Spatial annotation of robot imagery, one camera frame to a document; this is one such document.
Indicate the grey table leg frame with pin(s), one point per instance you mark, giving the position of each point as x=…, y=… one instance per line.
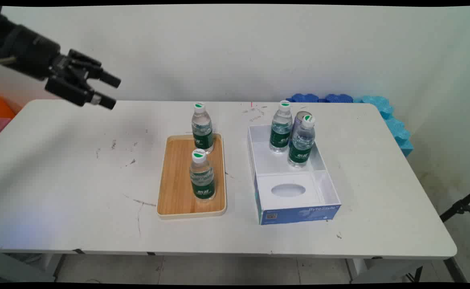
x=379, y=271
x=22, y=267

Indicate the white blue cardboard box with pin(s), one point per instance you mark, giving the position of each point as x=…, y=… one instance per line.
x=295, y=200

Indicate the black tripod stand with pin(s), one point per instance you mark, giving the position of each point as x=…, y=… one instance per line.
x=460, y=206

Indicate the water bottle green label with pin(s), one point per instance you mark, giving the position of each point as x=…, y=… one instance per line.
x=202, y=176
x=202, y=128
x=280, y=128
x=301, y=142

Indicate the light blue foam mat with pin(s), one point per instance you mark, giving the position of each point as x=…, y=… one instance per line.
x=395, y=124

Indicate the orange object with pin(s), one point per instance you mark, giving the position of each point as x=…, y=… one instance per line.
x=0, y=108

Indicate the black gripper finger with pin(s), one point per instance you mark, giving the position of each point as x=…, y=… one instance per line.
x=80, y=94
x=98, y=74

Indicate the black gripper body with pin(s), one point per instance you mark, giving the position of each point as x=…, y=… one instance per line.
x=36, y=52

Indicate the purple silver drink can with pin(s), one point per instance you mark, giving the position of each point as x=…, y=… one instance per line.
x=298, y=120

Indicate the wooden tray cream rim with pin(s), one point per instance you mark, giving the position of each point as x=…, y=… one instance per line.
x=178, y=180

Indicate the dark blue foam mat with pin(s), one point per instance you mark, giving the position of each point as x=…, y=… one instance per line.
x=323, y=98

